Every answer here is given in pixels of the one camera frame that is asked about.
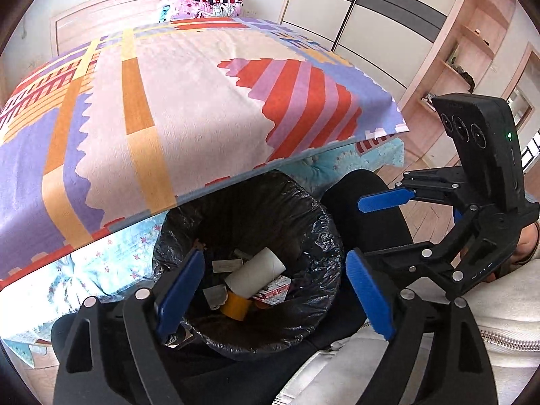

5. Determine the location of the white paper tube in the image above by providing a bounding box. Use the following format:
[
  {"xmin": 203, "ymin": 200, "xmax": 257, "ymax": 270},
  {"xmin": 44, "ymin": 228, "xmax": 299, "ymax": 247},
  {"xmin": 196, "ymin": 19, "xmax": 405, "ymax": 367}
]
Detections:
[{"xmin": 225, "ymin": 247, "xmax": 287, "ymax": 299}]

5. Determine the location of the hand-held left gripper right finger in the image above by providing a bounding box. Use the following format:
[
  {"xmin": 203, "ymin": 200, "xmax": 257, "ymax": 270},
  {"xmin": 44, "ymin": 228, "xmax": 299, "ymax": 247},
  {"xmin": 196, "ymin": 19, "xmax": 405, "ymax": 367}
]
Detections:
[{"xmin": 346, "ymin": 249, "xmax": 494, "ymax": 405}]

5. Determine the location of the person's right hand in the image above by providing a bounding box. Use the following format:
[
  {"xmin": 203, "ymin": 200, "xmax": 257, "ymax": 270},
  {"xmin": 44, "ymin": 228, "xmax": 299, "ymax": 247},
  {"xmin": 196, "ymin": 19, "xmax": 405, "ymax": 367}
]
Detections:
[{"xmin": 515, "ymin": 221, "xmax": 540, "ymax": 266}]

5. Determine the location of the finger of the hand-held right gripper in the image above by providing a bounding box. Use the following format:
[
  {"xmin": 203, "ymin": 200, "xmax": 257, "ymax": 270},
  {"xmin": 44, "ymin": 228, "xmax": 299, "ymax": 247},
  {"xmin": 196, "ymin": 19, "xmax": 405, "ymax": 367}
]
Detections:
[
  {"xmin": 358, "ymin": 166, "xmax": 479, "ymax": 220},
  {"xmin": 363, "ymin": 219, "xmax": 477, "ymax": 293}
]

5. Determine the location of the wooden wall shelf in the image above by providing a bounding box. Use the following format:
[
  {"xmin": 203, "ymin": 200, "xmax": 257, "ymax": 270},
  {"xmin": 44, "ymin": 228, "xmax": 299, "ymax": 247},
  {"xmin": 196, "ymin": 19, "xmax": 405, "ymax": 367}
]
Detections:
[{"xmin": 397, "ymin": 0, "xmax": 524, "ymax": 165}]

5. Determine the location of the pink folded quilt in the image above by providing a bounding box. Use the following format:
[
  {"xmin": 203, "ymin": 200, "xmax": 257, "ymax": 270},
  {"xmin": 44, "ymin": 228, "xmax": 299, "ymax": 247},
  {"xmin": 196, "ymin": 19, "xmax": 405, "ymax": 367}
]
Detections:
[{"xmin": 158, "ymin": 0, "xmax": 243, "ymax": 23}]

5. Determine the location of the yellow-brown tape roll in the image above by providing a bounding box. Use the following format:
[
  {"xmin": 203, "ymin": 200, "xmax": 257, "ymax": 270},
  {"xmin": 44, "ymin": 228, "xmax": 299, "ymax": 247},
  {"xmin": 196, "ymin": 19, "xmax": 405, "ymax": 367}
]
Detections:
[{"xmin": 220, "ymin": 291, "xmax": 252, "ymax": 320}]

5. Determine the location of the wooden bed headboard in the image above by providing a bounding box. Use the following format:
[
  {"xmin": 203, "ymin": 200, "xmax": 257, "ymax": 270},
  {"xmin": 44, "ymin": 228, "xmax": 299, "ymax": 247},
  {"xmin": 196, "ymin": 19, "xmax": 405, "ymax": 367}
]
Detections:
[{"xmin": 50, "ymin": 0, "xmax": 178, "ymax": 55}]

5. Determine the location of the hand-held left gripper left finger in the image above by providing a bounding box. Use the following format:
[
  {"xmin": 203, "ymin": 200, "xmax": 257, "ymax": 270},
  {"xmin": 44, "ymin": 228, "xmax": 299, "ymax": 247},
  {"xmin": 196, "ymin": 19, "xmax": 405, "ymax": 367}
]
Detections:
[{"xmin": 53, "ymin": 248, "xmax": 207, "ymax": 405}]

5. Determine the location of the person's white jacket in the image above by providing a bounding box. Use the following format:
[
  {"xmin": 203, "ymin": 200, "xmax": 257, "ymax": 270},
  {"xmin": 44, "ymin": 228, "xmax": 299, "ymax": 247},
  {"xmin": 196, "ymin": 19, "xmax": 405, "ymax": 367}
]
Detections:
[{"xmin": 270, "ymin": 257, "xmax": 540, "ymax": 405}]

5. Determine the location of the trash bin with black bag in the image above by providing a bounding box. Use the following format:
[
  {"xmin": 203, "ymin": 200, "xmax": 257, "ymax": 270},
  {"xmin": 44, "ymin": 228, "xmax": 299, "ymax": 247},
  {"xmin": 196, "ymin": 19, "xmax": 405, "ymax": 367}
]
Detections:
[{"xmin": 153, "ymin": 170, "xmax": 343, "ymax": 361}]

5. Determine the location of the colourful patterned bed cover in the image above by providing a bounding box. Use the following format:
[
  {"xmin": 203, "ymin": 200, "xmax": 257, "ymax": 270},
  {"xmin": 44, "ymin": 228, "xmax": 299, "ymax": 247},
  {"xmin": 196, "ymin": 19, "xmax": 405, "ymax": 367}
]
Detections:
[{"xmin": 0, "ymin": 16, "xmax": 409, "ymax": 292}]

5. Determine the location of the red white paper packet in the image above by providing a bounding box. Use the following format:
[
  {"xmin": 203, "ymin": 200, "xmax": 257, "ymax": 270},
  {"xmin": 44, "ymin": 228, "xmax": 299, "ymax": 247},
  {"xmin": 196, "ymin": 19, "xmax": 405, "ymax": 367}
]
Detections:
[{"xmin": 253, "ymin": 274, "xmax": 292, "ymax": 309}]

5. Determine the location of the white paper scrap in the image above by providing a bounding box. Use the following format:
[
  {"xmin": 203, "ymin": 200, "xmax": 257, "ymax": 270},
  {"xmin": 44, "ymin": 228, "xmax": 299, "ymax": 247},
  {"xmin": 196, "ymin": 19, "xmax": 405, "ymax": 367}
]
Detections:
[
  {"xmin": 203, "ymin": 286, "xmax": 228, "ymax": 309},
  {"xmin": 212, "ymin": 259, "xmax": 245, "ymax": 274}
]

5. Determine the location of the white wardrobe with dark stripes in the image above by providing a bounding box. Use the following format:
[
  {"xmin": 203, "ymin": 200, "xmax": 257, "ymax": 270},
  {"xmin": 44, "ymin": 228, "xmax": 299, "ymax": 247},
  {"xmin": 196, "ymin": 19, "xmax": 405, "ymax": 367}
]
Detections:
[{"xmin": 280, "ymin": 0, "xmax": 482, "ymax": 102}]

